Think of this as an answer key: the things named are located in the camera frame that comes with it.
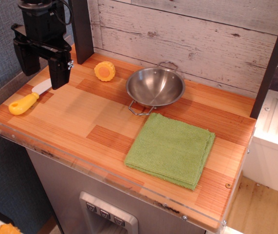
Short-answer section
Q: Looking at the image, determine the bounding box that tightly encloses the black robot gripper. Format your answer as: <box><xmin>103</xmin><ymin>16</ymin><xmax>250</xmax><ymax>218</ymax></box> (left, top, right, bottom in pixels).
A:
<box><xmin>12</xmin><ymin>0</ymin><xmax>72</xmax><ymax>90</ymax></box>

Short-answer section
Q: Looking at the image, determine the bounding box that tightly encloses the green cloth napkin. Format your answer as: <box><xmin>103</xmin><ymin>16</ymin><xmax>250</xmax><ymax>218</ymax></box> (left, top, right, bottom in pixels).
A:
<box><xmin>124</xmin><ymin>113</ymin><xmax>216</xmax><ymax>190</ymax></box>

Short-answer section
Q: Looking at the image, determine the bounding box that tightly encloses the yellow toy corn piece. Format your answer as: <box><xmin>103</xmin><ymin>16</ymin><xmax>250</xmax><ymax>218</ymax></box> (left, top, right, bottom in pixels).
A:
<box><xmin>94</xmin><ymin>61</ymin><xmax>115</xmax><ymax>82</ymax></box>

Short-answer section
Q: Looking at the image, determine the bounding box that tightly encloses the clear acrylic edge guard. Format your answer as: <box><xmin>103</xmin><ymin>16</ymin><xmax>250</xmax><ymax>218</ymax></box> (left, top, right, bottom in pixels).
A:
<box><xmin>0</xmin><ymin>114</ymin><xmax>231</xmax><ymax>233</ymax></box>

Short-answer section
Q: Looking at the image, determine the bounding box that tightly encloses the silver dispenser panel with buttons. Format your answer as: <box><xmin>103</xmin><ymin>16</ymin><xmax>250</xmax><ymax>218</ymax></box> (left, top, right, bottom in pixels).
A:
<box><xmin>79</xmin><ymin>191</ymin><xmax>139</xmax><ymax>234</ymax></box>

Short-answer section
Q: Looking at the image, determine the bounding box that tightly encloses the orange object bottom left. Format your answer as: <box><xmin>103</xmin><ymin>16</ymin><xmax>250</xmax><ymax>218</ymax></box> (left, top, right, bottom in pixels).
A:
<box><xmin>0</xmin><ymin>223</ymin><xmax>21</xmax><ymax>234</ymax></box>

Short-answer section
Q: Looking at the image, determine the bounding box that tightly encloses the white toy sink unit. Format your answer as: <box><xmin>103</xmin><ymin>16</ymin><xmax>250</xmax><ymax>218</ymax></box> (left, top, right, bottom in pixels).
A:
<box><xmin>242</xmin><ymin>36</ymin><xmax>278</xmax><ymax>198</ymax></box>

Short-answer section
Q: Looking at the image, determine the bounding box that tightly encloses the dark vertical post left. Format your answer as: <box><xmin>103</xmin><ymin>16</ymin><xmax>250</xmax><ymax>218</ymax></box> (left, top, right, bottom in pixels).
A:
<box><xmin>69</xmin><ymin>0</ymin><xmax>94</xmax><ymax>64</ymax></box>

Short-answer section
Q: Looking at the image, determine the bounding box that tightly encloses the dark vertical post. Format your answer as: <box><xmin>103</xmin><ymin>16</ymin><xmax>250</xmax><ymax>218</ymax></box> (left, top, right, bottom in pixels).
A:
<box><xmin>69</xmin><ymin>0</ymin><xmax>94</xmax><ymax>64</ymax></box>
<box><xmin>250</xmin><ymin>37</ymin><xmax>278</xmax><ymax>119</ymax></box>

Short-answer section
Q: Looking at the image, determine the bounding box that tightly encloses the yellow handled toy knife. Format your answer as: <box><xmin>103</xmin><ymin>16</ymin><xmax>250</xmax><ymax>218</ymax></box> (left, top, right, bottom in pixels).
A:
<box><xmin>8</xmin><ymin>78</ymin><xmax>52</xmax><ymax>115</ymax></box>

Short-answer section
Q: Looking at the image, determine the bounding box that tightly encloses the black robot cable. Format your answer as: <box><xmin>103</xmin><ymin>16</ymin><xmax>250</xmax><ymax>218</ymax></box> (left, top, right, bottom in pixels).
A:
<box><xmin>50</xmin><ymin>0</ymin><xmax>73</xmax><ymax>26</ymax></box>

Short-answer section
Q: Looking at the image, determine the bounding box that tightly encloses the steel two-handled bowl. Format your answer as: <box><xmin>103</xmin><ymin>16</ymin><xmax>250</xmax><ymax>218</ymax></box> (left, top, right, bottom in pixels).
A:
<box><xmin>126</xmin><ymin>61</ymin><xmax>185</xmax><ymax>116</ymax></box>

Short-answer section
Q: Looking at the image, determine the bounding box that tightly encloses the dark vertical post right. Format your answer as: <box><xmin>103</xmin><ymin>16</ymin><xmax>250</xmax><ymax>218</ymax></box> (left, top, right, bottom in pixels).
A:
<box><xmin>250</xmin><ymin>37</ymin><xmax>278</xmax><ymax>119</ymax></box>

